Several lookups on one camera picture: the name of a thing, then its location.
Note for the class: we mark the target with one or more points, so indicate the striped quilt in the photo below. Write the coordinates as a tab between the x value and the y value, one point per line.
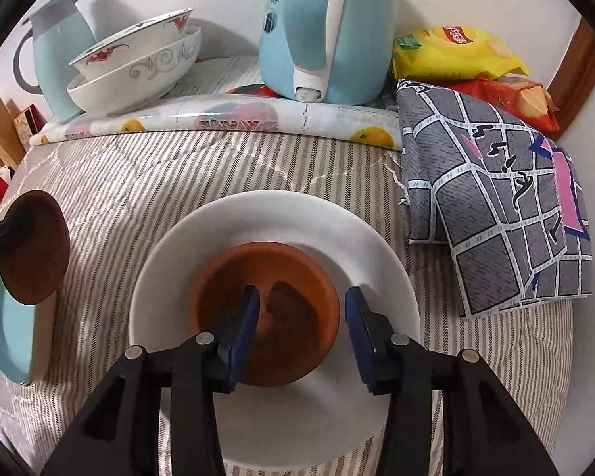
153	173

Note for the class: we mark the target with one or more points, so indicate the light blue plate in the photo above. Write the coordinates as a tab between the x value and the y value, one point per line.
5	337

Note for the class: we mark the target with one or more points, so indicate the light blue thermos jug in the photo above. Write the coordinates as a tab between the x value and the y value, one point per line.
59	59

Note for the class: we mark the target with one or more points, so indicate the red and blue print bowl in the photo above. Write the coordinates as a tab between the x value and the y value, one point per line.
129	61

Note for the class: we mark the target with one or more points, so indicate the plain white bowl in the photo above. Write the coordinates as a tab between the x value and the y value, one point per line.
297	228

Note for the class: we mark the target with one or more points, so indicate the patterned brown box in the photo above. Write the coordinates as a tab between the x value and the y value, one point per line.
29	124

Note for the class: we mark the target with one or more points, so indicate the red chip bag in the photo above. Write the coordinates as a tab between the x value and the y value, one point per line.
520	104

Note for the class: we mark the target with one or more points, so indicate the wooden door frame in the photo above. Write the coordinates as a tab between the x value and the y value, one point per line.
575	69

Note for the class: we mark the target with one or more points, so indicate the fruit print oilcloth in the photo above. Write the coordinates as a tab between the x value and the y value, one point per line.
188	119

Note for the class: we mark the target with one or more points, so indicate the small brown bowl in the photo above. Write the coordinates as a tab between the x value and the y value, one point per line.
34	248
287	277

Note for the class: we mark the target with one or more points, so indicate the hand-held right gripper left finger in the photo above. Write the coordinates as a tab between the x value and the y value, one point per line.
245	337

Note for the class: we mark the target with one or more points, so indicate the white bowl with grey print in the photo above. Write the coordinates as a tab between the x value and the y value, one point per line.
144	85

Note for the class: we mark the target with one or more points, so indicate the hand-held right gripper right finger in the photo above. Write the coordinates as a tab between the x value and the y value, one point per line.
359	337

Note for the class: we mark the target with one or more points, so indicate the light blue electric kettle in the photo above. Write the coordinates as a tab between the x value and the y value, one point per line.
357	34

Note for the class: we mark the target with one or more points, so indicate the yellow chip bag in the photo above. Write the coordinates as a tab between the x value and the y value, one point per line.
456	54

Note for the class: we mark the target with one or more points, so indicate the grey checked cloth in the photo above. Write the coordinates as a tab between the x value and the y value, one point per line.
491	198

